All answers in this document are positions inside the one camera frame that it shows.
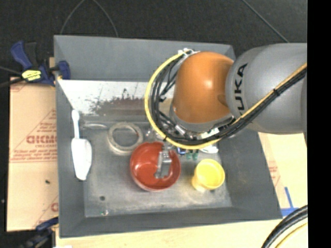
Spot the red bowl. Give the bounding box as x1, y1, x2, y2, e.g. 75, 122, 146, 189
129, 141, 182, 192

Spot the yellow cup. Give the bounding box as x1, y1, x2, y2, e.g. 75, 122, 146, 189
191, 158, 226, 192

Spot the brown cardboard board, red print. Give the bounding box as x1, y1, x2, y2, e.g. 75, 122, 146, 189
6, 76, 308, 233

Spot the grey ring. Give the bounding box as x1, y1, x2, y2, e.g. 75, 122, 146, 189
107, 121, 144, 157

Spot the grey metal bin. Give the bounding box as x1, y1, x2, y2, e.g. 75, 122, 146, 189
53, 35, 283, 238

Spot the white plastic scoop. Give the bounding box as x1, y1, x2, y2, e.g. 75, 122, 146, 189
70, 109, 93, 181

